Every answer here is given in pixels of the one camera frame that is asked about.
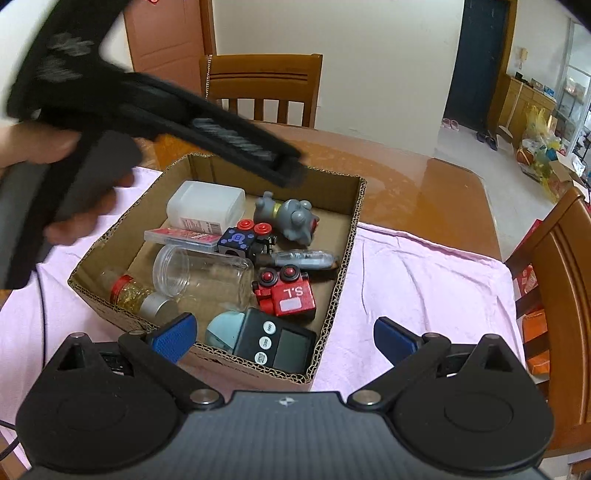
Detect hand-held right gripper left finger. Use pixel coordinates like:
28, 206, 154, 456
41, 312, 222, 411

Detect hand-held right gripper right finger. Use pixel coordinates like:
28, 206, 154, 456
348, 316, 528, 411

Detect teal earbud case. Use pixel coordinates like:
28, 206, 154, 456
204, 311, 250, 354

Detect small gold flake bottle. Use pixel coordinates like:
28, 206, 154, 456
108, 273, 183, 324

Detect clear plastic jar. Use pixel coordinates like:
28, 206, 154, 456
152, 244, 256, 315

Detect black digital timer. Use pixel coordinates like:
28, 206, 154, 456
232, 308, 317, 372

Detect red card case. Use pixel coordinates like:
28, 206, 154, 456
144, 227, 222, 252

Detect red toy car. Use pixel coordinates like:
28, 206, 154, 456
252, 265, 318, 318

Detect dark blue toy car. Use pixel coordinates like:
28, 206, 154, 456
217, 220, 278, 261

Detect cardboard box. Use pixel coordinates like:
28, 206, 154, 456
68, 154, 368, 386

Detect person's left hand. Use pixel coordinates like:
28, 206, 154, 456
0, 122, 136, 247

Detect pink cloth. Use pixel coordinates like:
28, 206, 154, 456
0, 166, 527, 462

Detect brown wooden door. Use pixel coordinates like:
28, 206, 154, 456
122, 0, 218, 100

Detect white plastic bottle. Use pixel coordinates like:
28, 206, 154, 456
165, 181, 246, 232

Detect small clear plastic tube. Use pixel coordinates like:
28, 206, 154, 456
263, 249, 335, 271

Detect wooden chair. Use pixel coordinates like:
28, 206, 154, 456
199, 53, 324, 129
505, 187, 591, 462

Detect orange boxes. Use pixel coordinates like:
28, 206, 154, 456
512, 219, 555, 374

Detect grey toy figure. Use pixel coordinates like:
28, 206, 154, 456
254, 191, 319, 244

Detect yellow plastic bags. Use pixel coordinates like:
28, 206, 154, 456
521, 105, 565, 185

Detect wooden cabinet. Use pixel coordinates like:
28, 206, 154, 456
499, 74, 559, 139

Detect dark door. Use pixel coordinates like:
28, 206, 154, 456
443, 0, 518, 121

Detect black cable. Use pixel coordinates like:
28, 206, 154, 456
0, 274, 49, 462

